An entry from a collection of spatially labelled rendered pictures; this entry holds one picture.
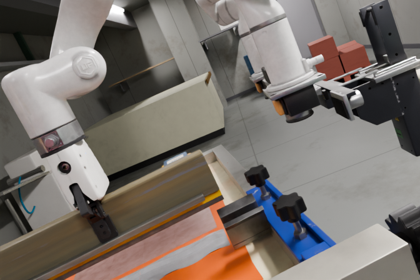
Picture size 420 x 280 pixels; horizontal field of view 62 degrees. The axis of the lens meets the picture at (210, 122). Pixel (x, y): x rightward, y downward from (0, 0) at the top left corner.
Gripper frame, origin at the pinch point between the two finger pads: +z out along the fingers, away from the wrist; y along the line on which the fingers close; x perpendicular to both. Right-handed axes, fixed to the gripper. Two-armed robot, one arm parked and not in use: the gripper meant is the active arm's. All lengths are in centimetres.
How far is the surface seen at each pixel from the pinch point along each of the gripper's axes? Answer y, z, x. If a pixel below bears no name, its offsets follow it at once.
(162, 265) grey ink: 4.0, 13.7, -4.1
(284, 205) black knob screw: -15.3, 3.7, -26.7
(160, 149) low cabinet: 513, 93, 25
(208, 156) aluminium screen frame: 53, 12, -23
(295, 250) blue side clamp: -16.8, 9.5, -25.5
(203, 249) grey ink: 2.1, 13.5, -12.6
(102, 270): 14.5, 14.0, 10.0
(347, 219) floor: 134, 111, -89
